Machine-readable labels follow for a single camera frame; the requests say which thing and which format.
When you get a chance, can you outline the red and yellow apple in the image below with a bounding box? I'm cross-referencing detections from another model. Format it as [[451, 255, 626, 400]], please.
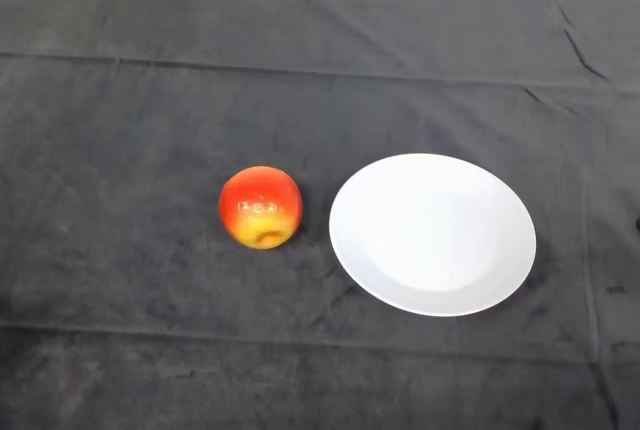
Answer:
[[218, 165, 304, 251]]

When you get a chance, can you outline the white round plate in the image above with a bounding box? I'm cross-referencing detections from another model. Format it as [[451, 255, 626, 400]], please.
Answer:
[[328, 152, 538, 318]]

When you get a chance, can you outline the black cloth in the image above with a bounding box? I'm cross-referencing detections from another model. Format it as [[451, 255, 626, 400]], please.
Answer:
[[0, 0, 640, 430]]

